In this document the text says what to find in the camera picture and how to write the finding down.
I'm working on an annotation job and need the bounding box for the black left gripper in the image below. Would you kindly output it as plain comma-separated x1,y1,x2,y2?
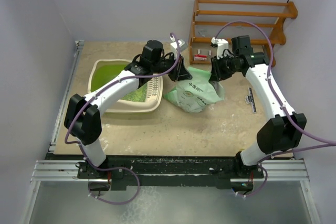
151,53,192,82

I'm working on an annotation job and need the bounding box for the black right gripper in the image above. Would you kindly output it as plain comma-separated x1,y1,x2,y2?
210,54,240,82

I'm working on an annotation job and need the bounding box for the green cat litter bag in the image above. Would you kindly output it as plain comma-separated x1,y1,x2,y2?
163,67,224,113

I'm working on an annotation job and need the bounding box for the black white bag sealing strip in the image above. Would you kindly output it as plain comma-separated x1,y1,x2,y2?
245,88,257,113

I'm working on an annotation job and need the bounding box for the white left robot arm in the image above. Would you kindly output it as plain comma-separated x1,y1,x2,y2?
64,40,192,178

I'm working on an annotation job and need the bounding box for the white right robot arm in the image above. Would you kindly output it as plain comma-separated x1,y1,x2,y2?
210,36,307,177

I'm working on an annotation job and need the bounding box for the red white small box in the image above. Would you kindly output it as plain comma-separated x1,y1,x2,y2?
194,54,207,61

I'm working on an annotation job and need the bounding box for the green litter pellets pile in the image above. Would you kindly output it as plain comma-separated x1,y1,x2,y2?
122,84,147,102

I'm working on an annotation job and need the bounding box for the beige green litter box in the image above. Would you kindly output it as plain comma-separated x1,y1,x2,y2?
87,59,163,113

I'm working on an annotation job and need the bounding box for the wooden shelf rack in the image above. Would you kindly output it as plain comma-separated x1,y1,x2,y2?
188,0,298,65

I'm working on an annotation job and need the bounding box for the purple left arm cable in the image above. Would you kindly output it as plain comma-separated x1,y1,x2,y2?
64,33,183,205

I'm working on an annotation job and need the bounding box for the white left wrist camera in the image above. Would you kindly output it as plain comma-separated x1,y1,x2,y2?
170,40,188,59

